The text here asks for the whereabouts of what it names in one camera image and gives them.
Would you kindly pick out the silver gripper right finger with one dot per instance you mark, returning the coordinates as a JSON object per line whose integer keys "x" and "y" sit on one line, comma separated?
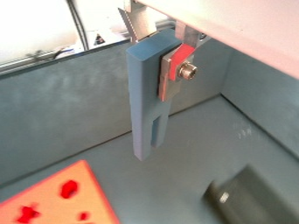
{"x": 176, "y": 62}

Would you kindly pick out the blue double-square peg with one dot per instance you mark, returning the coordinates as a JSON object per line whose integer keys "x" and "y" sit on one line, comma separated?
{"x": 148, "y": 110}

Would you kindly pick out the black curved holder stand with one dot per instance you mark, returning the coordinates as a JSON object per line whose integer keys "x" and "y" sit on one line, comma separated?
{"x": 244, "y": 200}

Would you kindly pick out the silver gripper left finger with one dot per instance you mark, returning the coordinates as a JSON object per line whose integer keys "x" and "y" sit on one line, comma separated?
{"x": 137, "y": 20}

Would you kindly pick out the red shape-sorter board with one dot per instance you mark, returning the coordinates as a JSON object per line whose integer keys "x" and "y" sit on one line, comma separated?
{"x": 68, "y": 198}

